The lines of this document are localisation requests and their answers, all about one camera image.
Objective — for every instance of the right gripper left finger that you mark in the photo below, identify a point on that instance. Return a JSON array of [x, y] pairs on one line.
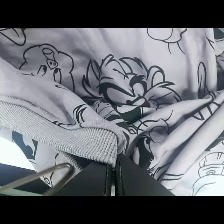
[[95, 181]]

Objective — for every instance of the grey clothes hanger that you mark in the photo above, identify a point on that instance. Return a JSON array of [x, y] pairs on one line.
[[40, 174]]

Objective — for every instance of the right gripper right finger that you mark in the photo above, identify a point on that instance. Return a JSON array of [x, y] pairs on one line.
[[133, 183]]

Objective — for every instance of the purple printed sweatshirt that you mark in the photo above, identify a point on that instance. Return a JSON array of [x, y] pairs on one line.
[[133, 66]]

